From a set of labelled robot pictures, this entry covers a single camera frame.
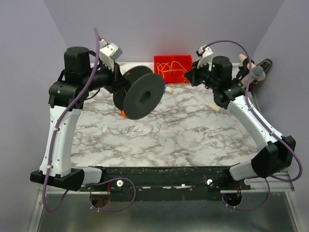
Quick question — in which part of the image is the blue and white brick stack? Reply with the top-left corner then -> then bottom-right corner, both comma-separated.
164,86 -> 173,95

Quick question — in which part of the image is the rhinestone microphone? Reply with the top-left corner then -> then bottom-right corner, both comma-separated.
242,66 -> 266,89

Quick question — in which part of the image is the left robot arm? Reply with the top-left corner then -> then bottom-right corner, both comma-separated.
30,43 -> 172,191

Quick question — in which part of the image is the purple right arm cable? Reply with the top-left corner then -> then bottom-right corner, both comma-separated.
204,40 -> 304,210

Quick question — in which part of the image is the black microphone stand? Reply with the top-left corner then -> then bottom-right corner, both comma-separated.
234,58 -> 249,85

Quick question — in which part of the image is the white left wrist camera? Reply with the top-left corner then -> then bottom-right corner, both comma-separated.
99,37 -> 123,72

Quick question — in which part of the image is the yellow cable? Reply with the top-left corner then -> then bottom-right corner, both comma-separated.
123,60 -> 191,102

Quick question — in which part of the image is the brown box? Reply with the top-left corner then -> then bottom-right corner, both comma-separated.
249,58 -> 273,92

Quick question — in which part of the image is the cream toy brick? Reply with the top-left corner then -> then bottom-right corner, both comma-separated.
208,102 -> 221,112

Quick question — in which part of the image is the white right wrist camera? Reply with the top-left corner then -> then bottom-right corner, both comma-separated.
196,45 -> 213,69

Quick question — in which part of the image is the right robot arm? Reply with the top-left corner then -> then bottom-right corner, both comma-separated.
185,56 -> 296,184

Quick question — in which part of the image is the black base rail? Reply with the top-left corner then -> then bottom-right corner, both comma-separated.
80,166 -> 251,202

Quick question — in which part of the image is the orange curved toy track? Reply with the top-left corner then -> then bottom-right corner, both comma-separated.
120,110 -> 127,118

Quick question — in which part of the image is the dark grey perforated spool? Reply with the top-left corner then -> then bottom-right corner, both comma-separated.
113,65 -> 165,120

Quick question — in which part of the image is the red plastic bin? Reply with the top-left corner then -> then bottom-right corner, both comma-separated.
153,55 -> 192,84

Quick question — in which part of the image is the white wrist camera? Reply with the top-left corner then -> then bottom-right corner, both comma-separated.
196,45 -> 213,69
99,37 -> 123,72

